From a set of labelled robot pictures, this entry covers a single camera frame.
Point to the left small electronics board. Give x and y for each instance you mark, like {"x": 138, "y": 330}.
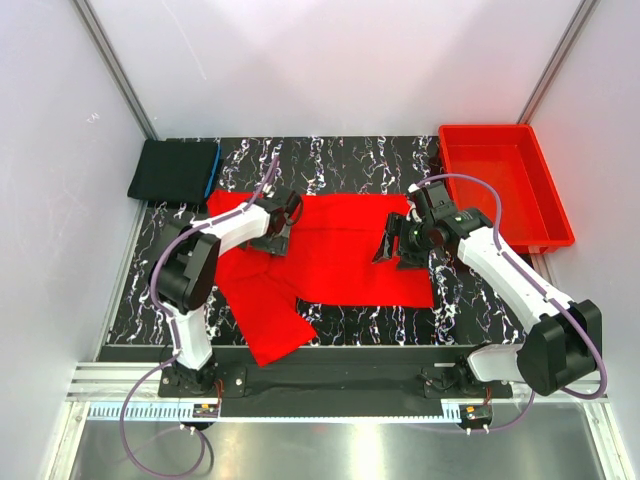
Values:
{"x": 206, "y": 410}

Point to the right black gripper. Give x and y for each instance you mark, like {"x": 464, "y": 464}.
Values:
{"x": 396, "y": 225}

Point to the aluminium table edge rail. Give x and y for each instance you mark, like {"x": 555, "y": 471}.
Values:
{"x": 112, "y": 380}

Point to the left aluminium frame post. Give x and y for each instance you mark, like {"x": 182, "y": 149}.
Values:
{"x": 108, "y": 55}

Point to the right small electronics board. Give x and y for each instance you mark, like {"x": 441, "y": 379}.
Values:
{"x": 476, "y": 412}

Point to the red plastic bin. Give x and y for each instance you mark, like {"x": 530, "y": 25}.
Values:
{"x": 510, "y": 159}

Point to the red t shirt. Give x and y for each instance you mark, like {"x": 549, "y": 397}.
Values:
{"x": 329, "y": 261}

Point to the aluminium frame post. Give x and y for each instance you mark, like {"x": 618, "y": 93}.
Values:
{"x": 108, "y": 55}
{"x": 576, "y": 25}

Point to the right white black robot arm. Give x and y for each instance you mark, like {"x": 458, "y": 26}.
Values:
{"x": 563, "y": 337}

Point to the white slotted cable duct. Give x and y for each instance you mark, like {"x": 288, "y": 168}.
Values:
{"x": 175, "y": 411}

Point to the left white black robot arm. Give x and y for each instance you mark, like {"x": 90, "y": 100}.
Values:
{"x": 183, "y": 273}

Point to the small electronics board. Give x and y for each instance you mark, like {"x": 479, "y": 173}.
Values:
{"x": 206, "y": 410}
{"x": 476, "y": 412}

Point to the folded black t shirt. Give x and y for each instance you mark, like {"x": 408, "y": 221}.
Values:
{"x": 172, "y": 171}

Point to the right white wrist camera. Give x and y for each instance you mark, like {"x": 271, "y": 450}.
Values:
{"x": 417, "y": 203}

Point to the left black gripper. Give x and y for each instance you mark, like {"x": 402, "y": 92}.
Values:
{"x": 276, "y": 248}

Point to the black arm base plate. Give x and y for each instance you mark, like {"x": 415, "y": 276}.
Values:
{"x": 362, "y": 403}

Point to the right aluminium frame post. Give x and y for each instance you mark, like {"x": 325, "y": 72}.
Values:
{"x": 576, "y": 25}

